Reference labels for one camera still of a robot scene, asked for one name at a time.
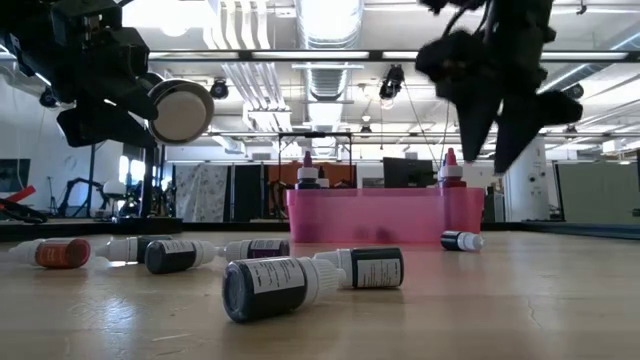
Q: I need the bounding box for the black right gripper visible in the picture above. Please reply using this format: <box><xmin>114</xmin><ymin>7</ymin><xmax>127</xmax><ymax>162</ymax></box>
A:
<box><xmin>456</xmin><ymin>21</ymin><xmax>585</xmax><ymax>175</ymax></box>

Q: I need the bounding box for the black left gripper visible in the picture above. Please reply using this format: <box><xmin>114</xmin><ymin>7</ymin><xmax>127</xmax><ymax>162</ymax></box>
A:
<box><xmin>9</xmin><ymin>27</ymin><xmax>160</xmax><ymax>149</ymax></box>

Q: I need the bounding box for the large red food coloring bottle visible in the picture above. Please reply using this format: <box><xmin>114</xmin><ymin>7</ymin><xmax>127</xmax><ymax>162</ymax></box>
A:
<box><xmin>437</xmin><ymin>146</ymin><xmax>469</xmax><ymax>234</ymax></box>

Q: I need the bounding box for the small navy dropper bottle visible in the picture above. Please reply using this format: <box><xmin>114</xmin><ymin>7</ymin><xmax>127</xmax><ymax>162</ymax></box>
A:
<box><xmin>439</xmin><ymin>229</ymin><xmax>485</xmax><ymax>253</ymax></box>

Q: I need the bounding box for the small black dropper bottle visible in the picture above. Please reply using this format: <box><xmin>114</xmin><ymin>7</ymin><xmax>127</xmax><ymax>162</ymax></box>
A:
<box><xmin>144</xmin><ymin>238</ymin><xmax>224</xmax><ymax>275</ymax></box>
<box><xmin>93</xmin><ymin>234</ymin><xmax>174</xmax><ymax>265</ymax></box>

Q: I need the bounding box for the small orange dropper bottle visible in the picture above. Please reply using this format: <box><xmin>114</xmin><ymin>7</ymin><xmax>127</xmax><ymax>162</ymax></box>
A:
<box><xmin>8</xmin><ymin>237</ymin><xmax>93</xmax><ymax>270</ymax></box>

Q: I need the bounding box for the small dark green dropper bottle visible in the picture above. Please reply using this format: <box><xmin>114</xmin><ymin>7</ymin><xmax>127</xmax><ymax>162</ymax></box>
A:
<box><xmin>313</xmin><ymin>246</ymin><xmax>405</xmax><ymax>291</ymax></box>

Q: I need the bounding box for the large purple food coloring bottle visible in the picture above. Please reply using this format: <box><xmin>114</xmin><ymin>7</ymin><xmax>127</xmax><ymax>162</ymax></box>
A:
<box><xmin>294</xmin><ymin>150</ymin><xmax>322</xmax><ymax>190</ymax></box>

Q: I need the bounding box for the small purple dropper bottle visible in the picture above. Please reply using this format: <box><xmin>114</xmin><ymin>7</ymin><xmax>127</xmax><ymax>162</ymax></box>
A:
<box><xmin>221</xmin><ymin>237</ymin><xmax>292</xmax><ymax>262</ymax></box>

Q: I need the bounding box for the small dark blue dropper bottle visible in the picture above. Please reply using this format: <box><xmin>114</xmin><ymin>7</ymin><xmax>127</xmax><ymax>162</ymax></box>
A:
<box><xmin>221</xmin><ymin>255</ymin><xmax>348</xmax><ymax>324</ymax></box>

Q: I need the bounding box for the white round seat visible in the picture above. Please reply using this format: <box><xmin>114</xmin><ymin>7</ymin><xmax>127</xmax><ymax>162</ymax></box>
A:
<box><xmin>102</xmin><ymin>180</ymin><xmax>127</xmax><ymax>199</ymax></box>

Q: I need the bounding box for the white round column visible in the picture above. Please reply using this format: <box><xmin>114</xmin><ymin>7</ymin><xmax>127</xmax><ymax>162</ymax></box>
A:
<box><xmin>501</xmin><ymin>137</ymin><xmax>551</xmax><ymax>223</ymax></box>

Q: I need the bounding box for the grey cabinet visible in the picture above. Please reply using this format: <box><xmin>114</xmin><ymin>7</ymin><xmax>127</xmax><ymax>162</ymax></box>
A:
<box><xmin>484</xmin><ymin>184</ymin><xmax>505</xmax><ymax>223</ymax></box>

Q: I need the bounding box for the black monitor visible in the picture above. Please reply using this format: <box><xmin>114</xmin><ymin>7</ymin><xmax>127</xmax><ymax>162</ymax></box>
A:
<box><xmin>382</xmin><ymin>156</ymin><xmax>434</xmax><ymax>189</ymax></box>

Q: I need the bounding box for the patterned white curtain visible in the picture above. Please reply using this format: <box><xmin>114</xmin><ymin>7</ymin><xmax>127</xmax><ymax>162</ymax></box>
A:
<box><xmin>173</xmin><ymin>163</ymin><xmax>230</xmax><ymax>223</ymax></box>

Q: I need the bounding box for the red bar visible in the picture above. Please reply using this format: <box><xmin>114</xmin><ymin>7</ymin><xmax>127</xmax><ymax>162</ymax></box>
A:
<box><xmin>0</xmin><ymin>184</ymin><xmax>37</xmax><ymax>204</ymax></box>

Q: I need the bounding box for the pink translucent plastic bin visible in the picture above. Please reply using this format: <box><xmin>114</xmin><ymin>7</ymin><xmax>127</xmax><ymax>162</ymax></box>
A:
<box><xmin>286</xmin><ymin>187</ymin><xmax>486</xmax><ymax>245</ymax></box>

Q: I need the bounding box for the black upright panel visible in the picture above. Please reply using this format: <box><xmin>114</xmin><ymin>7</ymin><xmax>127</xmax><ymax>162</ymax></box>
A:
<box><xmin>232</xmin><ymin>163</ymin><xmax>265</xmax><ymax>223</ymax></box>

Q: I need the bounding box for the orange board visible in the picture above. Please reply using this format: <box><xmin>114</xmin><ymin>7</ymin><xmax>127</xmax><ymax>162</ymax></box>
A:
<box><xmin>267</xmin><ymin>162</ymin><xmax>357</xmax><ymax>189</ymax></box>

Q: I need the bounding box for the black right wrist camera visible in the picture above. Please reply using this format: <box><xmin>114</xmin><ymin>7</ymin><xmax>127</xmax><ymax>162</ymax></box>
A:
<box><xmin>414</xmin><ymin>30</ymin><xmax>484</xmax><ymax>100</ymax></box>

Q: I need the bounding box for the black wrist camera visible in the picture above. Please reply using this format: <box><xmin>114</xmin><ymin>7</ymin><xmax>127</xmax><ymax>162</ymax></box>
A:
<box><xmin>49</xmin><ymin>0</ymin><xmax>125</xmax><ymax>51</ymax></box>
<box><xmin>414</xmin><ymin>30</ymin><xmax>484</xmax><ymax>100</ymax></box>

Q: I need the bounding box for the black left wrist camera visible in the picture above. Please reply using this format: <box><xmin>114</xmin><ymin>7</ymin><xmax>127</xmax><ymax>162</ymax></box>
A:
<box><xmin>49</xmin><ymin>0</ymin><xmax>125</xmax><ymax>51</ymax></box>

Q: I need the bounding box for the black hanging overhead camera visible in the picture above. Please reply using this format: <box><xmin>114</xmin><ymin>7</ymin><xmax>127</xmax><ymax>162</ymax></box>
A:
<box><xmin>378</xmin><ymin>63</ymin><xmax>405</xmax><ymax>101</ymax></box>

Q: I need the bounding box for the grey-green partition wall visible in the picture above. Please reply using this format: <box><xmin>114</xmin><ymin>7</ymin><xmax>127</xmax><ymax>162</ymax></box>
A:
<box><xmin>553</xmin><ymin>161</ymin><xmax>640</xmax><ymax>225</ymax></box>

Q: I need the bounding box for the dark wall screen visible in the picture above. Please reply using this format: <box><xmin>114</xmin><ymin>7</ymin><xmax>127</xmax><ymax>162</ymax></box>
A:
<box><xmin>0</xmin><ymin>158</ymin><xmax>31</xmax><ymax>194</ymax></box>

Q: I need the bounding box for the black table edge rail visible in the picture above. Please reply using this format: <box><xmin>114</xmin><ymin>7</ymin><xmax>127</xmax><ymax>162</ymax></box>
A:
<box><xmin>0</xmin><ymin>218</ymin><xmax>640</xmax><ymax>244</ymax></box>

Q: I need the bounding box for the black overhead frame beam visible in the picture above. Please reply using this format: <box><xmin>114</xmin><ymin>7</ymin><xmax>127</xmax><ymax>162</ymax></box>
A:
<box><xmin>147</xmin><ymin>48</ymin><xmax>640</xmax><ymax>63</ymax></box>

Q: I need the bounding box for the silver ventilation duct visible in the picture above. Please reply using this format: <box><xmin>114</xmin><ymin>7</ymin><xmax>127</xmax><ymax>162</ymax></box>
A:
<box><xmin>293</xmin><ymin>0</ymin><xmax>366</xmax><ymax>126</ymax></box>

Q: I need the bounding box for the black metal rack frame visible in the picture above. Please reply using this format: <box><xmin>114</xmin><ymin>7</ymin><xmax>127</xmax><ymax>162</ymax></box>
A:
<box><xmin>277</xmin><ymin>131</ymin><xmax>354</xmax><ymax>189</ymax></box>

